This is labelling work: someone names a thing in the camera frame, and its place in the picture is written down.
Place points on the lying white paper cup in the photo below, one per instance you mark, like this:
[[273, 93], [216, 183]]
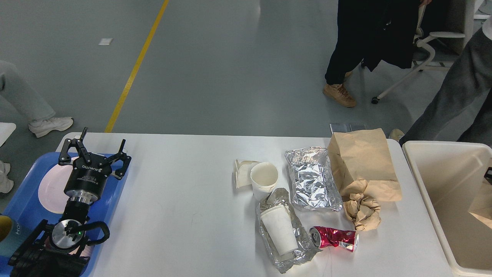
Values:
[[279, 226]]

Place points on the crumpled foil under cup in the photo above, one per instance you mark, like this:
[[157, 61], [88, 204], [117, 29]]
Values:
[[306, 249]]

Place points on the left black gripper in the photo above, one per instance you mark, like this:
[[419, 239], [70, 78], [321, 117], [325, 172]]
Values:
[[88, 181]]

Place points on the pink plate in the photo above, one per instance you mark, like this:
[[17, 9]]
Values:
[[51, 188]]

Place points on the pink ribbed mug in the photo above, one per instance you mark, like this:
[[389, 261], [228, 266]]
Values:
[[86, 250]]

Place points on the crushed white paper cup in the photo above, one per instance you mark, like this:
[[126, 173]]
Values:
[[242, 172]]

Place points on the teal mug yellow inside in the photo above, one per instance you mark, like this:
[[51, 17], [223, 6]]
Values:
[[12, 235]]

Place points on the metal floor plate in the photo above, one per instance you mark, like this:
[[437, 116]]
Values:
[[347, 127]]

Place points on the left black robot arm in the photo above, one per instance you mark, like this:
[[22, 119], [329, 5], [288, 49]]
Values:
[[27, 259]]

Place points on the person in grey trousers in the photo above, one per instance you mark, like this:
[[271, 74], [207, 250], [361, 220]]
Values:
[[469, 77]]

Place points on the crumpled brown paper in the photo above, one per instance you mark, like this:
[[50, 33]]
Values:
[[363, 211]]

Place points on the large aluminium foil sheet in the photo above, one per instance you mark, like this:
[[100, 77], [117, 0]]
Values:
[[312, 182]]

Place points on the brown paper bag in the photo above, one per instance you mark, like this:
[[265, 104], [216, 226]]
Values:
[[481, 206], [361, 163]]

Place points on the beige plastic bin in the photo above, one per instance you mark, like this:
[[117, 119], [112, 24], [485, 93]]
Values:
[[450, 175]]

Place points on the white office chair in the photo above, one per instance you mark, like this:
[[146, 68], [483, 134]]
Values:
[[439, 49]]

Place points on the upright white paper cup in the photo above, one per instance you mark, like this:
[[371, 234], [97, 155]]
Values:
[[264, 178]]

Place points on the person in light jeans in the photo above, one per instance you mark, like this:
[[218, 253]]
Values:
[[39, 114]]

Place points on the white table corner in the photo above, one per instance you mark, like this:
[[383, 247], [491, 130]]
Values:
[[6, 130]]

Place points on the crushed red soda can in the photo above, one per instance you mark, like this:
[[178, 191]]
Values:
[[323, 237]]

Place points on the person in black clothes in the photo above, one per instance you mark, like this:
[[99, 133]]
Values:
[[370, 31]]

